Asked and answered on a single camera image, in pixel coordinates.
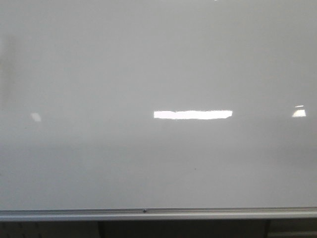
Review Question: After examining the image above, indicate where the dark table under whiteboard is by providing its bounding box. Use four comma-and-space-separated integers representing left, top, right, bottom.
0, 219, 317, 238

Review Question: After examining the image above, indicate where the white whiteboard with aluminium frame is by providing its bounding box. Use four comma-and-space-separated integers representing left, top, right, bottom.
0, 0, 317, 222

